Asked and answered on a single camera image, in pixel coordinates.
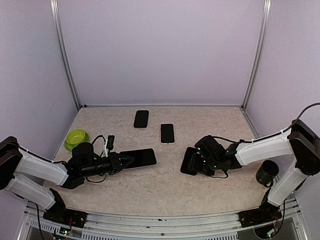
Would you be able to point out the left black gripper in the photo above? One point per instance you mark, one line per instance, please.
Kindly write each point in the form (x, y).
(115, 163)

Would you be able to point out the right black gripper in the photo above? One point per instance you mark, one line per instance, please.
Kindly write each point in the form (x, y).
(194, 165)

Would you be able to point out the face-up phone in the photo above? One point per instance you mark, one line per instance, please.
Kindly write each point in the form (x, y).
(142, 158)

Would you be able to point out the black phone case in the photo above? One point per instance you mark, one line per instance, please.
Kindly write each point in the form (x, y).
(190, 151)
(141, 119)

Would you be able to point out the pink phone case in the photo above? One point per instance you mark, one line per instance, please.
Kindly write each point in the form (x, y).
(167, 134)

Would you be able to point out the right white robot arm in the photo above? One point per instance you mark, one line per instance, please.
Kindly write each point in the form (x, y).
(297, 140)

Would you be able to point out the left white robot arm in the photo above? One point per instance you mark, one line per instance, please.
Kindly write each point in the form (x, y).
(17, 163)

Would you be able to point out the green bowl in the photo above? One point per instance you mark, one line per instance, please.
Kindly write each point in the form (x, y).
(76, 137)

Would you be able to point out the green plate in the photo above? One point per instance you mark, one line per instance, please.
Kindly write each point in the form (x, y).
(70, 148)

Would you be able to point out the dark green mug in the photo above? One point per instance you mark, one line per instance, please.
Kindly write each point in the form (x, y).
(266, 173)

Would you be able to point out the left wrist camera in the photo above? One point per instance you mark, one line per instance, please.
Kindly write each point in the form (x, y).
(108, 145)

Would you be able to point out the front aluminium rail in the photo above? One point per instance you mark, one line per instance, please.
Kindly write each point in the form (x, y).
(108, 226)

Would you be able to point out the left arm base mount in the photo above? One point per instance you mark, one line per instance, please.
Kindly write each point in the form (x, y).
(58, 213)

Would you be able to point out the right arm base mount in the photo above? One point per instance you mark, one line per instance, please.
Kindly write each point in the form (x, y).
(265, 213)

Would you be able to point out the left aluminium frame post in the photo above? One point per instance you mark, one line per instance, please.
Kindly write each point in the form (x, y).
(54, 6)

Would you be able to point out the aluminium frame post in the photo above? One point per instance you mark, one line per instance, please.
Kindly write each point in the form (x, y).
(54, 6)
(258, 53)

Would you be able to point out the right aluminium frame post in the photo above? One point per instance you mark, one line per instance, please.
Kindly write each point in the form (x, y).
(258, 53)

